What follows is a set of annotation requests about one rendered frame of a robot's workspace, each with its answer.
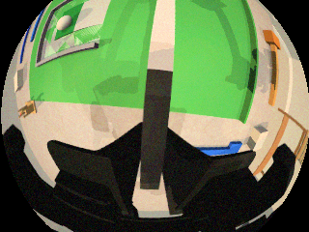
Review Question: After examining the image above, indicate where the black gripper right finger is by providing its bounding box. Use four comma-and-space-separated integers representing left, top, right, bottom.
161, 128, 256, 216

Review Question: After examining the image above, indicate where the green putting mat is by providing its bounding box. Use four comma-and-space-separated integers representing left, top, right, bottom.
28, 0, 251, 120

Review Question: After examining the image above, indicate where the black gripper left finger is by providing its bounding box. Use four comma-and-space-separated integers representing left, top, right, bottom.
46, 121, 143, 214

